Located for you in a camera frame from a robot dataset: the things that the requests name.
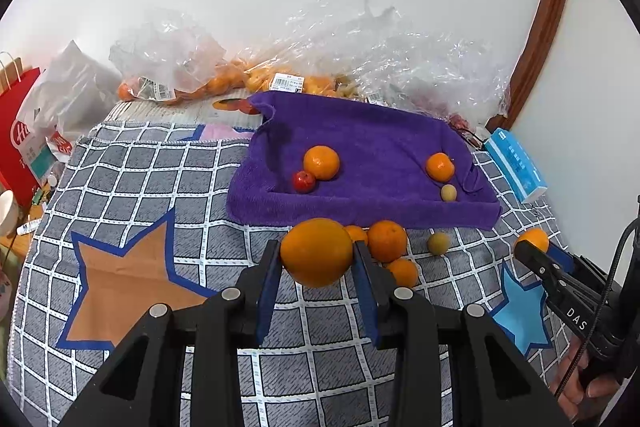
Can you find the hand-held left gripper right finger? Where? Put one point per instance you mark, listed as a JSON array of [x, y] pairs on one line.
[[367, 302]]

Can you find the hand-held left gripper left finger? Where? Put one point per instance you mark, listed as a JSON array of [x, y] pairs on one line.
[[267, 292]]

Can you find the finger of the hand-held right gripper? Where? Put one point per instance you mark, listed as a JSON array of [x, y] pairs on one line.
[[575, 264], [542, 267]]

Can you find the yellowish orange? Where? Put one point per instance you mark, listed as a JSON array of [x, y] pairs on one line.
[[535, 238]]

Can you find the large orange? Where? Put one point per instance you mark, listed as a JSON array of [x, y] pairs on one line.
[[387, 240]]

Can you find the small yellow plum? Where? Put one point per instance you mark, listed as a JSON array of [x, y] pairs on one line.
[[438, 243], [448, 193]]

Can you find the small red apple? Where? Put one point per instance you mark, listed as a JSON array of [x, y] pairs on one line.
[[304, 181]]

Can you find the orange with green stem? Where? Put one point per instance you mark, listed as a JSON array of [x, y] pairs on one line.
[[440, 167]]

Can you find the purple towel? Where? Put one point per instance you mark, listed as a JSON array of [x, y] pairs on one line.
[[380, 132]]

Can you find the person's right hand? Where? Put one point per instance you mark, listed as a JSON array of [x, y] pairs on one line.
[[580, 389]]

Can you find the blue tissue pack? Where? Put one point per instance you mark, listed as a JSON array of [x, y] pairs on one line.
[[515, 164]]

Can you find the grey checked star blanket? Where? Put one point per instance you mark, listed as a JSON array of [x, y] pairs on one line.
[[150, 187]]

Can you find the pile of red cherries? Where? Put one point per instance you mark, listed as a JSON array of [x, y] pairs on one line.
[[452, 119]]

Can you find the printed cardboard box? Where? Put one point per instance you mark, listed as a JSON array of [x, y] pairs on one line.
[[165, 112]]

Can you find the heap of small bagged oranges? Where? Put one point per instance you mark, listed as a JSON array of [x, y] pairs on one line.
[[315, 84], [220, 83]]

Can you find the small white tube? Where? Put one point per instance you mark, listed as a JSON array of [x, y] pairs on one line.
[[28, 227]]

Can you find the wooden side table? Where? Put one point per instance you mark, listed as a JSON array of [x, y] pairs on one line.
[[12, 254]]

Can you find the teal white packet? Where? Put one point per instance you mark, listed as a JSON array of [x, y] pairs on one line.
[[41, 163]]

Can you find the large crumpled clear bag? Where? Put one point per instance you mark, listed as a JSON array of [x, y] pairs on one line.
[[345, 32]]

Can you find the white cup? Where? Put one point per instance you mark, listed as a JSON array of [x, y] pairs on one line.
[[6, 212]]

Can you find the white plastic bag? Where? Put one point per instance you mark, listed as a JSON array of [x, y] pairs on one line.
[[75, 82]]

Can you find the red paper bag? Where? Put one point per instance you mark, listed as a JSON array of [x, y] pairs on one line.
[[17, 107]]

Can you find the brown wooden door frame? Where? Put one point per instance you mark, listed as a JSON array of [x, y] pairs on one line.
[[550, 7]]

